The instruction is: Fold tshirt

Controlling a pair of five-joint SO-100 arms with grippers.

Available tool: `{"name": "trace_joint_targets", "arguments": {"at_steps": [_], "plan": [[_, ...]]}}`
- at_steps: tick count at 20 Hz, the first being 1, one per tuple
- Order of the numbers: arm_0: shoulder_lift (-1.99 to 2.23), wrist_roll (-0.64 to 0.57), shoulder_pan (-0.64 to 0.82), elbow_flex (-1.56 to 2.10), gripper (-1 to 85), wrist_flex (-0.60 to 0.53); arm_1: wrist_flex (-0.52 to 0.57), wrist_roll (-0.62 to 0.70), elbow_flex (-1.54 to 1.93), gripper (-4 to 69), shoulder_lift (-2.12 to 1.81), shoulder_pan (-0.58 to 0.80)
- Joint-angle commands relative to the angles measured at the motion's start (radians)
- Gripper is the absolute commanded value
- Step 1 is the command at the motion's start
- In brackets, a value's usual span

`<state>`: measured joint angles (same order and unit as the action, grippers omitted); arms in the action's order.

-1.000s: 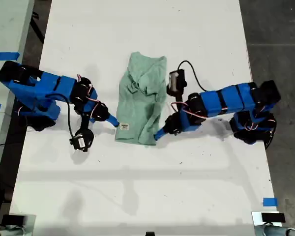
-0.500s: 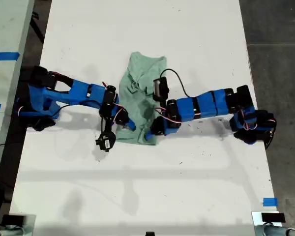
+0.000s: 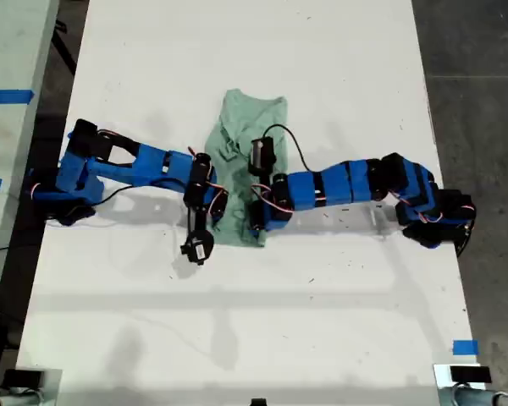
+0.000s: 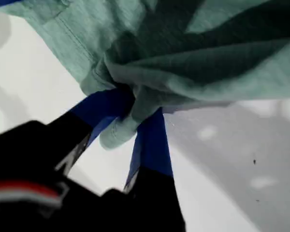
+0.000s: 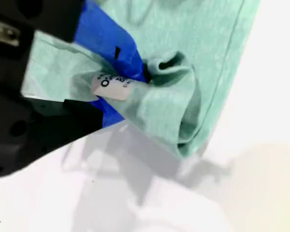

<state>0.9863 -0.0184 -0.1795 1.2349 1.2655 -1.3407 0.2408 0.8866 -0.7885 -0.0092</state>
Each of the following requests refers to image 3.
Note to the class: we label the pale green T-shirt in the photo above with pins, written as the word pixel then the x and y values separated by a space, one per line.
pixel 254 112

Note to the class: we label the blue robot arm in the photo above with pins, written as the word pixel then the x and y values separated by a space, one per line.
pixel 152 162
pixel 334 186

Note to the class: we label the small black clamp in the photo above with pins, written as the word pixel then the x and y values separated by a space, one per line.
pixel 258 402

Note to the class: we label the long blue tape strip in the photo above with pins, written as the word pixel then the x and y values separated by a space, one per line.
pixel 8 96

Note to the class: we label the small black box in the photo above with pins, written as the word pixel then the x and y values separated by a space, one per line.
pixel 23 377
pixel 470 374

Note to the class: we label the pale grey tube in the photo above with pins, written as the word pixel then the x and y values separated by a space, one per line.
pixel 474 397
pixel 8 399

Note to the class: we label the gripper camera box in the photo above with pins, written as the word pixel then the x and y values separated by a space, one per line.
pixel 201 251
pixel 262 154

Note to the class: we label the white metal bracket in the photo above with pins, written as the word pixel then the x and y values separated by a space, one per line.
pixel 441 380

